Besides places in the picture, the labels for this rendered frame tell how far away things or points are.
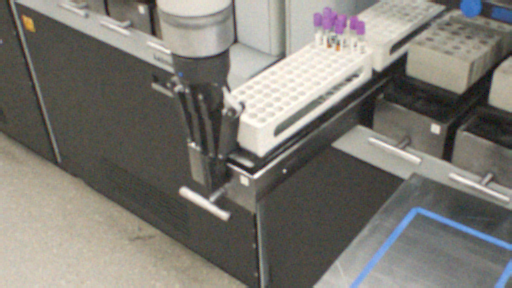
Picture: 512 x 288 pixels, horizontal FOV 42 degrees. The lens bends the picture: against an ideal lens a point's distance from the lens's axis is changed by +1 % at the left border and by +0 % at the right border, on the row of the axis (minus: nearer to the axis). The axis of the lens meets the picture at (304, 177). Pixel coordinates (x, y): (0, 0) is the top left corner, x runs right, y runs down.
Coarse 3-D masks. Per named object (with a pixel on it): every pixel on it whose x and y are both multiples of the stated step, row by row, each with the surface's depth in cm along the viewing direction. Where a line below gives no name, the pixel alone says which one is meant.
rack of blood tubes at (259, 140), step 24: (312, 48) 114; (264, 72) 106; (288, 72) 107; (312, 72) 106; (336, 72) 107; (240, 96) 100; (264, 96) 102; (288, 96) 101; (312, 96) 102; (336, 96) 108; (240, 120) 96; (264, 120) 96; (288, 120) 105; (312, 120) 104; (240, 144) 98; (264, 144) 96
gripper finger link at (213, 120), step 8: (200, 96) 86; (208, 104) 87; (224, 104) 90; (208, 112) 88; (216, 112) 89; (208, 120) 89; (216, 120) 90; (208, 128) 90; (216, 128) 91; (208, 136) 91; (216, 136) 91; (208, 144) 92; (216, 144) 92; (216, 152) 93; (208, 160) 93
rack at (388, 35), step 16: (384, 0) 127; (400, 0) 127; (416, 0) 127; (368, 16) 122; (384, 16) 122; (400, 16) 122; (416, 16) 122; (432, 16) 124; (448, 16) 130; (368, 32) 117; (384, 32) 117; (400, 32) 117; (416, 32) 128; (384, 48) 114; (400, 48) 124; (384, 64) 117
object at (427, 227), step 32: (416, 192) 90; (448, 192) 90; (384, 224) 85; (416, 224) 85; (448, 224) 85; (480, 224) 85; (352, 256) 81; (384, 256) 81; (416, 256) 81; (448, 256) 81; (480, 256) 81
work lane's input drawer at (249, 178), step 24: (384, 72) 116; (360, 96) 112; (336, 120) 107; (360, 120) 114; (192, 144) 101; (288, 144) 100; (312, 144) 104; (192, 168) 104; (240, 168) 96; (264, 168) 96; (288, 168) 101; (192, 192) 100; (216, 192) 100; (240, 192) 98; (264, 192) 98
